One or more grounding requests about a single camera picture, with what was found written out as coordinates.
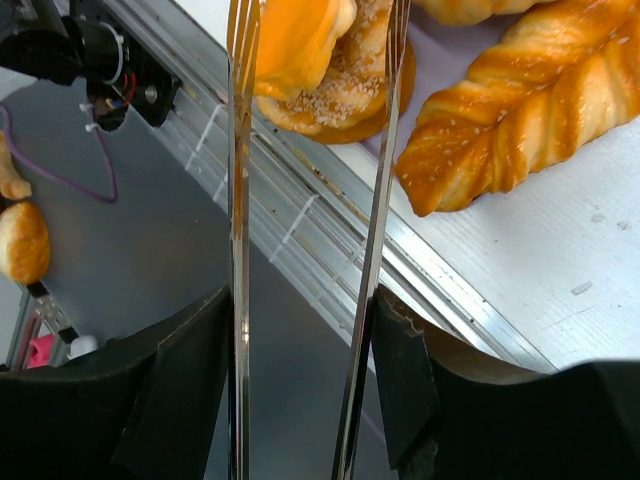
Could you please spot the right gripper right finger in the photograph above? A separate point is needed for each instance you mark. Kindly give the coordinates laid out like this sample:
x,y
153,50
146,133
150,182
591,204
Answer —
x,y
451,411

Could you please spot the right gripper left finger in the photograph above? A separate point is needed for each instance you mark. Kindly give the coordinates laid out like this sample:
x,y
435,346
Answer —
x,y
141,407

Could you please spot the large braided bread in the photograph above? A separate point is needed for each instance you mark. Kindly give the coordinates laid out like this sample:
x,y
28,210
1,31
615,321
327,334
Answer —
x,y
565,74

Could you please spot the metal serving tongs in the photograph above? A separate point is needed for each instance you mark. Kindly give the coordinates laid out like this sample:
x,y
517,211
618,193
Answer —
x,y
309,218

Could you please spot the croissant bread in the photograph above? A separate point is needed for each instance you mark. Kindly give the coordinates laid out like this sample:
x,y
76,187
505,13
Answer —
x,y
471,12

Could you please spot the left base motor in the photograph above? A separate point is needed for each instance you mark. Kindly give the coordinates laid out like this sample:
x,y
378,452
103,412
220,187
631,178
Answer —
x,y
86,42

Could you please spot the lilac plastic tray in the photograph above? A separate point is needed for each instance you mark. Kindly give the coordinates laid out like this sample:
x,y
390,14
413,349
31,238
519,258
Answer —
x,y
442,55

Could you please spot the aluminium rail frame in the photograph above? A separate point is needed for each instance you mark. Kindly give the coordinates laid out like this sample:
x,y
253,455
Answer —
x,y
425,271

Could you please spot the sesame ring bread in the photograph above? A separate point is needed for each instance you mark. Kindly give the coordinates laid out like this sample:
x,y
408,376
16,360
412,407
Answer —
x,y
349,103

